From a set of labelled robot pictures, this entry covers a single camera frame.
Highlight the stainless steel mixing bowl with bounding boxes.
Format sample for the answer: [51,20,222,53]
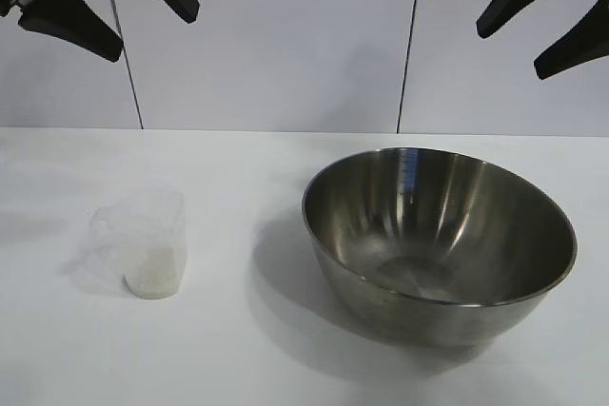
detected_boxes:
[301,146,580,348]

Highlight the clear plastic measuring cup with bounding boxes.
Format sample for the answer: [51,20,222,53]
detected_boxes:
[89,190,189,301]

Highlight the white rice grains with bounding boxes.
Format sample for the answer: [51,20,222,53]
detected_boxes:
[124,243,185,301]

